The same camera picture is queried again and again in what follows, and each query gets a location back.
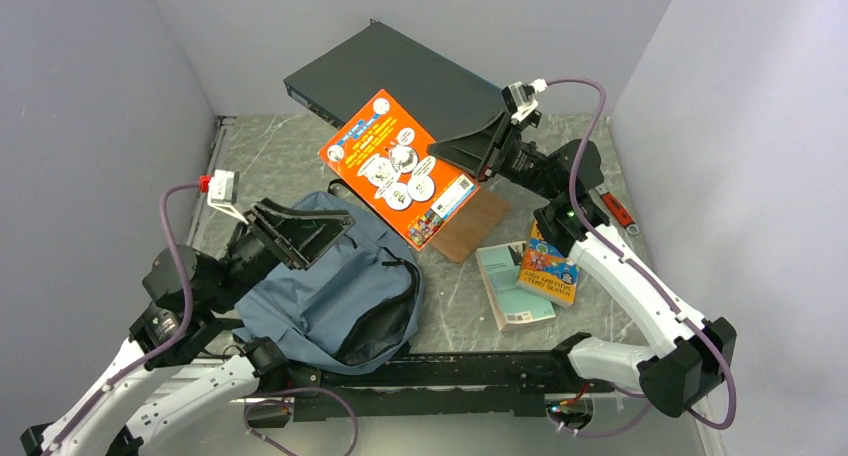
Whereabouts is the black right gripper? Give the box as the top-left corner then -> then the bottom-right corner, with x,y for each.
424,109 -> 561,202

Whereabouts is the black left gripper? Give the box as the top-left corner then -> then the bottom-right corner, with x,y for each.
207,196 -> 358,311

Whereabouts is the blue student backpack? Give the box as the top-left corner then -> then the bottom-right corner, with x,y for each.
233,192 -> 426,375

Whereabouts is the orange cartoon book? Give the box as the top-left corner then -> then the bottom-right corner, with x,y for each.
318,89 -> 479,250

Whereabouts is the yellow treehouse book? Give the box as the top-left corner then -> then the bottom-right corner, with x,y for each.
517,221 -> 578,308

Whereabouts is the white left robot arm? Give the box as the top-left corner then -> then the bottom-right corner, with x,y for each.
21,199 -> 354,455

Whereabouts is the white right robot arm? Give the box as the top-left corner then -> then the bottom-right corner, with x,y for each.
429,115 -> 738,429

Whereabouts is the dark teal rack server unit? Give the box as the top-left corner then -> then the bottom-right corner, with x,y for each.
284,22 -> 515,141

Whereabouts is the brown wooden board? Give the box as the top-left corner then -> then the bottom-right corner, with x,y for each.
429,188 -> 511,264

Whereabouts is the teal paperback book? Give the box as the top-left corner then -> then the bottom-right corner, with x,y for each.
475,241 -> 555,332

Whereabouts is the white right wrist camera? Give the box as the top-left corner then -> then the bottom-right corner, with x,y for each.
501,79 -> 548,129

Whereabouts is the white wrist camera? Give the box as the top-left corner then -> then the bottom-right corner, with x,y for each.
501,79 -> 548,129
199,169 -> 240,206

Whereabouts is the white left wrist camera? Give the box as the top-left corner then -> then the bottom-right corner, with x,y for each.
199,169 -> 240,206

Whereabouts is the aluminium frame rail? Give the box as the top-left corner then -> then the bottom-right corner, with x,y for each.
186,116 -> 237,248

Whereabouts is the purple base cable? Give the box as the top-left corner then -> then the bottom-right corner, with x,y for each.
242,386 -> 361,456

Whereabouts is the red handled adjustable wrench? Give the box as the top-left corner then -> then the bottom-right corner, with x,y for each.
595,185 -> 641,236

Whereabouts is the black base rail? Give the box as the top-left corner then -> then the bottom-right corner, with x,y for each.
248,350 -> 612,422

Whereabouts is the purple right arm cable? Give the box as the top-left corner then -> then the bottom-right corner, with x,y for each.
543,76 -> 738,432

